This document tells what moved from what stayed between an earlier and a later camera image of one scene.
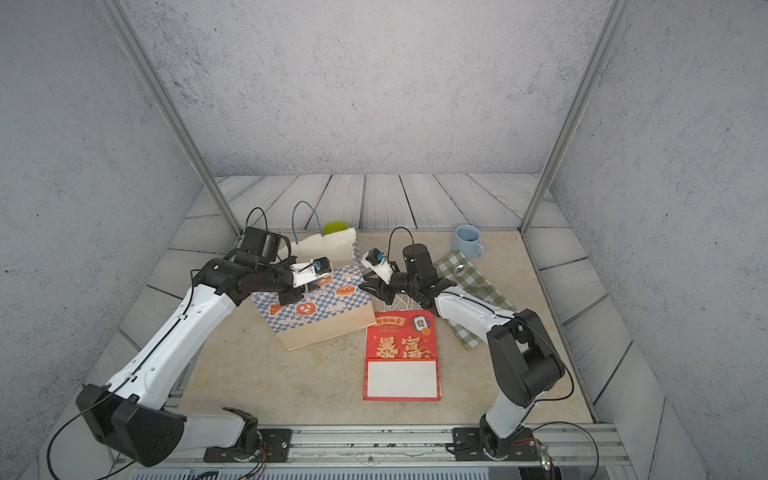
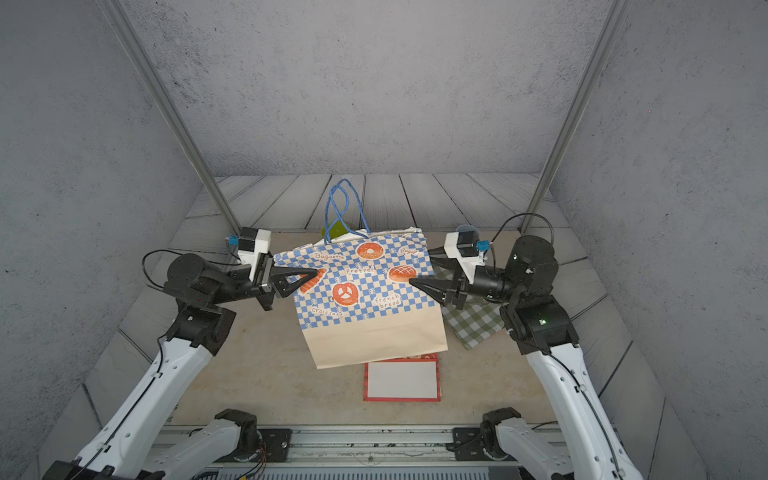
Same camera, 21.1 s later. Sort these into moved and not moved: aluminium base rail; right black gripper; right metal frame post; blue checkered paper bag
Moved: blue checkered paper bag; right black gripper
Not moved: aluminium base rail; right metal frame post
